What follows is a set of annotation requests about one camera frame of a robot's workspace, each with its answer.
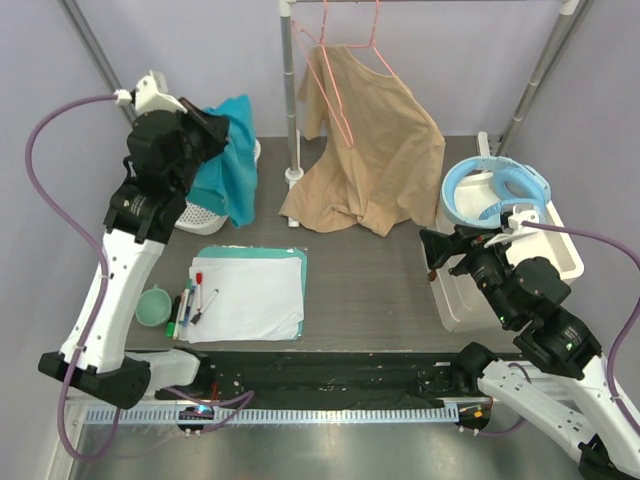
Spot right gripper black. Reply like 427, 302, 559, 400
418, 223, 517, 324

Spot teal t shirt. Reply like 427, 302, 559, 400
187, 95, 258, 228

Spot beige t shirt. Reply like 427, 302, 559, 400
280, 46, 446, 237

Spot pink wire hanger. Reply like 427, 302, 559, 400
290, 0, 354, 149
346, 0, 396, 77

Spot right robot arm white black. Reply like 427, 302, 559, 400
419, 225, 639, 479

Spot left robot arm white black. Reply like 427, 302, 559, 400
38, 102, 230, 409

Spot white drawer storage box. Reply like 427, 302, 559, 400
420, 153, 584, 332

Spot clothes rack metal pole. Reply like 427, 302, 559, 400
277, 0, 306, 229

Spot white perforated plastic basket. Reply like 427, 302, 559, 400
176, 136, 260, 235

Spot light blue headphones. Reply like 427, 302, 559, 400
440, 156, 551, 229

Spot white paper sheets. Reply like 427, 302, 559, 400
185, 252, 305, 344

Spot blue barrel marker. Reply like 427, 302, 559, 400
180, 279, 196, 327

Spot green marker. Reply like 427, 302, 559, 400
165, 296, 181, 338

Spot right rack metal pole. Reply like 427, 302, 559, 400
496, 0, 593, 155

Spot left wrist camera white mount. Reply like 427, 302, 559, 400
132, 70, 186, 116

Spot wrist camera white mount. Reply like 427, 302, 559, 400
485, 207, 540, 248
132, 70, 186, 116

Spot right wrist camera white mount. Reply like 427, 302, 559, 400
485, 207, 540, 248

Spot left frame metal post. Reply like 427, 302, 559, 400
57, 0, 121, 92

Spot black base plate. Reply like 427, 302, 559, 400
154, 349, 511, 409

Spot white slotted cable duct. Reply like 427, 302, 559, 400
87, 405, 460, 424

